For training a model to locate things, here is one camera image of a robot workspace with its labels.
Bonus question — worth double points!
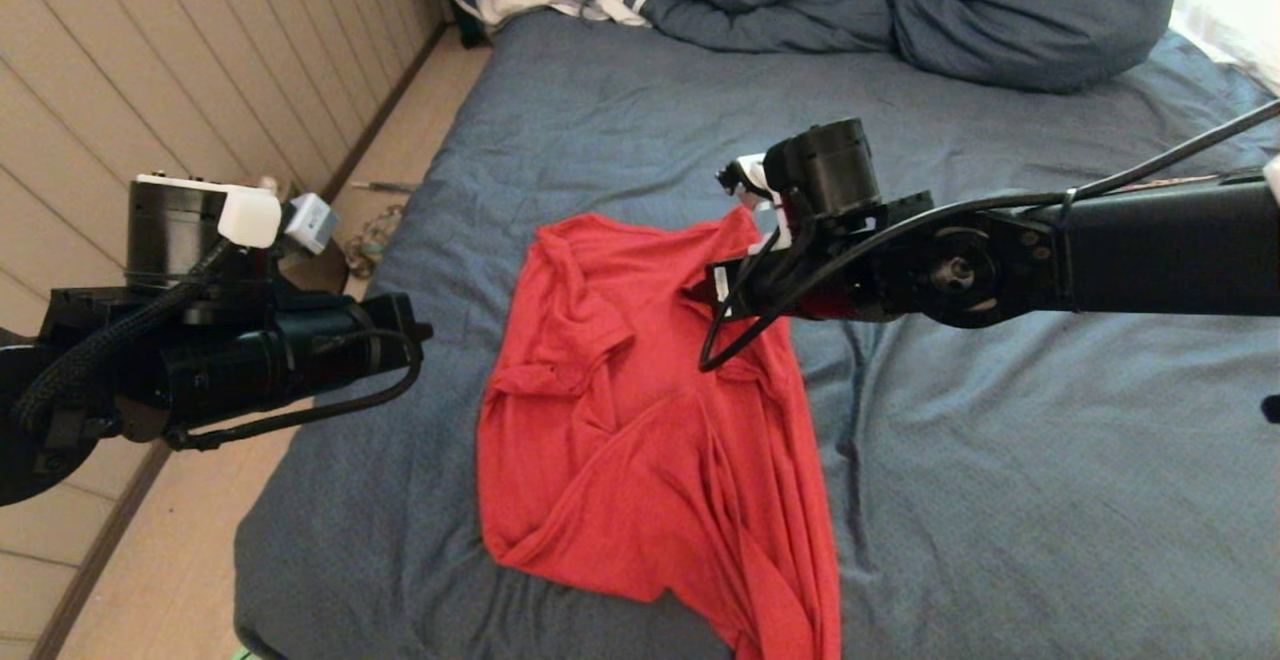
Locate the red t-shirt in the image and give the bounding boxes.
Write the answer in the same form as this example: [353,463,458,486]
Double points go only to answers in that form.
[476,205,843,660]

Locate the brown waste bin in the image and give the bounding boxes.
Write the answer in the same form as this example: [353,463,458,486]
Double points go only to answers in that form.
[275,177,349,296]

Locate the blue-grey bed sheet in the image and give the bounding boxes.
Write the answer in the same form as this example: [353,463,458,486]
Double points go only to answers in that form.
[232,8,1280,660]

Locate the blue crumpled duvet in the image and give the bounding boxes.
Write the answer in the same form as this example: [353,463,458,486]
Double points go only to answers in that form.
[450,0,1191,94]

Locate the white pillow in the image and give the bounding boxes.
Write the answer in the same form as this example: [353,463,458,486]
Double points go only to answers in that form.
[1170,0,1280,96]

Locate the black left camera bracket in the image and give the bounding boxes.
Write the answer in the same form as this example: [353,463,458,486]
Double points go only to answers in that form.
[240,230,311,313]

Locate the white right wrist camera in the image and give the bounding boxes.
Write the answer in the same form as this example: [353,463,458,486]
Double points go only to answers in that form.
[716,154,801,251]

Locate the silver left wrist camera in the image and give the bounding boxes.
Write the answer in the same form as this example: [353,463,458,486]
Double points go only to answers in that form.
[287,193,343,256]

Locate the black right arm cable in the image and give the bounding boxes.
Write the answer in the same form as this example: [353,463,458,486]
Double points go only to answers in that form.
[697,98,1280,374]

